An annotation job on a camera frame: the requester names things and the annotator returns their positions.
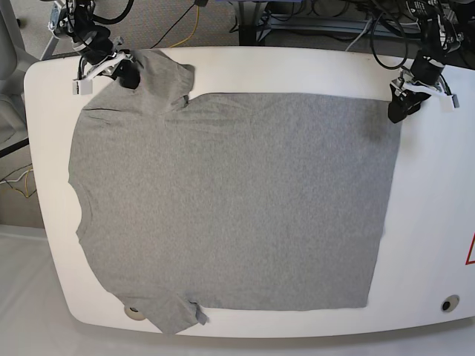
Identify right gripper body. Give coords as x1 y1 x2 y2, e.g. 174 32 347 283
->
72 36 137 95

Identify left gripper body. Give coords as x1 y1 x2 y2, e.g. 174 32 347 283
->
390 68 459 110

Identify grey T-shirt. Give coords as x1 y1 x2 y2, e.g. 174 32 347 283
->
69 52 401 334

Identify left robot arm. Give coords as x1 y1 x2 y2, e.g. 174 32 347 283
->
370 1 474 123

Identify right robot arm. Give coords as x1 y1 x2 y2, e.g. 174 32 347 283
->
41 0 140 95

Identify black table leg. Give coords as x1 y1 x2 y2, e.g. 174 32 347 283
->
231 1 268 47

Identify right table grommet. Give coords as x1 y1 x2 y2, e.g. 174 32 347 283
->
441 294 460 313

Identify table grommet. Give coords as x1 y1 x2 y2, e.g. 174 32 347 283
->
441 294 460 313
124 306 146 321

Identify left table grommet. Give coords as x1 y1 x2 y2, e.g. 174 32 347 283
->
124 306 146 321

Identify tangled black cables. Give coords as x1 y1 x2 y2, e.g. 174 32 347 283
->
229 0 409 42

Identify white cable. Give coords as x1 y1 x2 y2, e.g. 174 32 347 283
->
344 18 374 53

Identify yellow cable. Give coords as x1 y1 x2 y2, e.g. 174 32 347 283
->
168 5 201 49

